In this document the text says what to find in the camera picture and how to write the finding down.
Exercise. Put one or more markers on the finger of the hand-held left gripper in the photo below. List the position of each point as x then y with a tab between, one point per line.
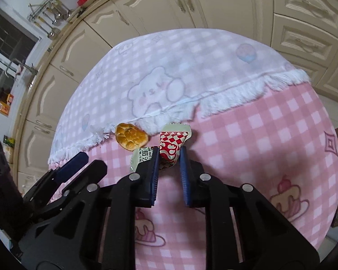
93	173
73	164

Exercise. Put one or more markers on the golden bread bun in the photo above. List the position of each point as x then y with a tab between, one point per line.
131	137

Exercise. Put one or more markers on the white printed wrapper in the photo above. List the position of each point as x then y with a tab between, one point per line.
143	154

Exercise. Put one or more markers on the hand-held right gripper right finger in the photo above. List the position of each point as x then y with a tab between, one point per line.
186	180

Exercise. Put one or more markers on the pink checked tablecloth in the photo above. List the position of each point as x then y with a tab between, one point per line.
242	146

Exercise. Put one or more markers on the orange packet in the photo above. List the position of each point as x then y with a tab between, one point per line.
2	105

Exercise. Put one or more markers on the rack of hanging utensils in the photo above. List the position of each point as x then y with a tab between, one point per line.
51	33

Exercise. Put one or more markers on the green packet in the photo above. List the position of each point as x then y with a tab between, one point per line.
8	143

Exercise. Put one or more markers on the red checked snack wrapper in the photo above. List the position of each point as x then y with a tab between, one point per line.
171	146

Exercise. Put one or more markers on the white framed window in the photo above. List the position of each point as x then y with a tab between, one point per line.
5	33

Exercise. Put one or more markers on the cream base cabinet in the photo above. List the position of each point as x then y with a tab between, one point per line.
219	2

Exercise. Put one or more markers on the steel faucet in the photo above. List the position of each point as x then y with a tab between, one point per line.
17	62

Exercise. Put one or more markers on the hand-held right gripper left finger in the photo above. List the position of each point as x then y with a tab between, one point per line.
155	174

